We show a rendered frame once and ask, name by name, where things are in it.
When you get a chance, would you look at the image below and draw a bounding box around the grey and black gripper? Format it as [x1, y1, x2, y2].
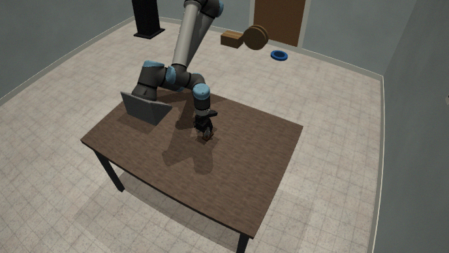
[194, 115, 213, 137]

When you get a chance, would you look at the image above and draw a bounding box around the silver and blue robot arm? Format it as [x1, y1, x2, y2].
[131, 0, 224, 118]

